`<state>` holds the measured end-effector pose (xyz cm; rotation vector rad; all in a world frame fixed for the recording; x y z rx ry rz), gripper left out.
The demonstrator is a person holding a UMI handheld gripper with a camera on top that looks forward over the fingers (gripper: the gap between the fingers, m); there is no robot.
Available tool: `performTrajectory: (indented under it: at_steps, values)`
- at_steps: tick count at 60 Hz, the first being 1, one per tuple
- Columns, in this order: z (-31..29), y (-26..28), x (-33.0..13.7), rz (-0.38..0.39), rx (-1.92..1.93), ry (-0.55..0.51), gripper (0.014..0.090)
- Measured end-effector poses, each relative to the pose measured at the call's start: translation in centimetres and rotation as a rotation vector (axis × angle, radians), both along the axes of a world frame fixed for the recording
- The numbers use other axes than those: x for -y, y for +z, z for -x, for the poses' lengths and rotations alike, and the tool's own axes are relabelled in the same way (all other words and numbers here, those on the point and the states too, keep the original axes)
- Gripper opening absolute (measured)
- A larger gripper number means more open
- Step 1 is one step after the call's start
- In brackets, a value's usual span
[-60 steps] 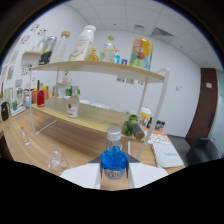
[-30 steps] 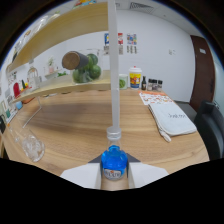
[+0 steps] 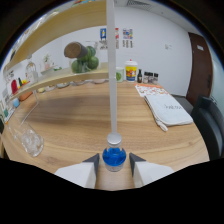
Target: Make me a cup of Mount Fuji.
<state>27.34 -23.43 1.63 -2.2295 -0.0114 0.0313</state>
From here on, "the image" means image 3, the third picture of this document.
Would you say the white fabric pouch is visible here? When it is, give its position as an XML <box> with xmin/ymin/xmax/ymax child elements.
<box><xmin>143</xmin><ymin>94</ymin><xmax>194</xmax><ymax>132</ymax></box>

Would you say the yellow red noodle cup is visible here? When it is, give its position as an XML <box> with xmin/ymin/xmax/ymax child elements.
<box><xmin>124</xmin><ymin>59</ymin><xmax>139</xmax><ymax>83</ymax></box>

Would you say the clear glass with ice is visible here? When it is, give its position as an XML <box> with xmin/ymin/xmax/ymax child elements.
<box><xmin>13</xmin><ymin>122</ymin><xmax>45</xmax><ymax>158</ymax></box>

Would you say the blue liquid bottle silver cap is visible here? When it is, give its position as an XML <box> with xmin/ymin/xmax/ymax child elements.
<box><xmin>102</xmin><ymin>131</ymin><xmax>128</xmax><ymax>173</ymax></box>

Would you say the wooden muddler dark handle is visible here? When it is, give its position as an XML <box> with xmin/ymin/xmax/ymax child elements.
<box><xmin>63</xmin><ymin>41</ymin><xmax>89</xmax><ymax>60</ymax></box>

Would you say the blue yellow wall poster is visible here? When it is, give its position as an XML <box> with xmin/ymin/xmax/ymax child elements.
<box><xmin>99</xmin><ymin>27</ymin><xmax>108</xmax><ymax>41</ymax></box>

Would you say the red white wall poster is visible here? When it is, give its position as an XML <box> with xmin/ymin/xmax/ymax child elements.
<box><xmin>115</xmin><ymin>27</ymin><xmax>120</xmax><ymax>50</ymax></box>

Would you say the orange printed paper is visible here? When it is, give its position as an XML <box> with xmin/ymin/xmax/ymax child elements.
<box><xmin>134</xmin><ymin>83</ymin><xmax>165</xmax><ymax>98</ymax></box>

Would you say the black office chair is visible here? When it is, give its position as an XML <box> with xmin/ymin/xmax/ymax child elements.
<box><xmin>190</xmin><ymin>94</ymin><xmax>224</xmax><ymax>161</ymax></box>

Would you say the dark sauce bottle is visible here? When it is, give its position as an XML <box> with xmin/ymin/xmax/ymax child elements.
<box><xmin>137</xmin><ymin>68</ymin><xmax>144</xmax><ymax>84</ymax></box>

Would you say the green white mug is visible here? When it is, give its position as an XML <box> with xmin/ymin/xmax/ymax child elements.
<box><xmin>115</xmin><ymin>66</ymin><xmax>125</xmax><ymax>83</ymax></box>

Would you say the brown door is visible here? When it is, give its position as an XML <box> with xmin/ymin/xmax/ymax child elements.
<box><xmin>185</xmin><ymin>31</ymin><xmax>214</xmax><ymax>108</ymax></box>

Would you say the small vase with plant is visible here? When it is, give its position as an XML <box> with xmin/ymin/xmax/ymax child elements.
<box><xmin>42</xmin><ymin>53</ymin><xmax>53</xmax><ymax>71</ymax></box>

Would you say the multicolour wall poster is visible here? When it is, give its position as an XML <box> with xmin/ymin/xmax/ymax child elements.
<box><xmin>122</xmin><ymin>28</ymin><xmax>134</xmax><ymax>49</ymax></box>

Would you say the orange pot with items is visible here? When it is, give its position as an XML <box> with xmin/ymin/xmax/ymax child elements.
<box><xmin>18</xmin><ymin>91</ymin><xmax>34</xmax><ymax>102</ymax></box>

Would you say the glass jar of limes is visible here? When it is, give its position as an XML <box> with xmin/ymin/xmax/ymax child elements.
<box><xmin>69</xmin><ymin>41</ymin><xmax>101</xmax><ymax>74</ymax></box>

